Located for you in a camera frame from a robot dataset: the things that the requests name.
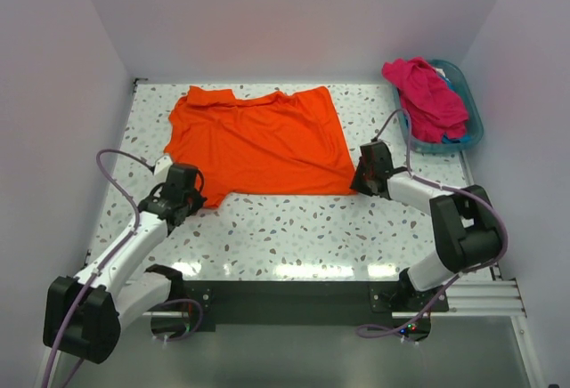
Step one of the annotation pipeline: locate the pink t shirt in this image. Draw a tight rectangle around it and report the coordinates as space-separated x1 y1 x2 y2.
381 57 449 143

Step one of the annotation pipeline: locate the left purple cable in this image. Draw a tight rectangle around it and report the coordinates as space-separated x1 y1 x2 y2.
42 149 206 388

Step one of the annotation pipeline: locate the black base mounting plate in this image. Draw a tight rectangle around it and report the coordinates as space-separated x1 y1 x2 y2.
132 279 448 344

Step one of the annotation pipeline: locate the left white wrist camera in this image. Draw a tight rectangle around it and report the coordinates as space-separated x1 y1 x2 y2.
152 154 174 178

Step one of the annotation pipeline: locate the purple cable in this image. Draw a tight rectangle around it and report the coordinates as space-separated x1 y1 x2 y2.
355 107 509 340
42 149 206 388

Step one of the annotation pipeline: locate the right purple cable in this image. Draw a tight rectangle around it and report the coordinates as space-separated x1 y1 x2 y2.
355 107 509 340

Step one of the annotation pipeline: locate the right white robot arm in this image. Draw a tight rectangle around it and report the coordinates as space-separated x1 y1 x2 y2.
351 141 508 297

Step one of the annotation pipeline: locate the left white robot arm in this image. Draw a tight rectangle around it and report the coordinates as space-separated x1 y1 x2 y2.
43 164 206 364

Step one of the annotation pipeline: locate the aluminium rail frame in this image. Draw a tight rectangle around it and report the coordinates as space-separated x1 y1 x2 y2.
33 151 547 388

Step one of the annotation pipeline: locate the teal plastic basket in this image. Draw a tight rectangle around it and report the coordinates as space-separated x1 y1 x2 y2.
387 58 484 154

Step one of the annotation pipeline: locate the orange t shirt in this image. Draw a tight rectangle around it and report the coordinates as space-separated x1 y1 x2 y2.
164 86 355 208

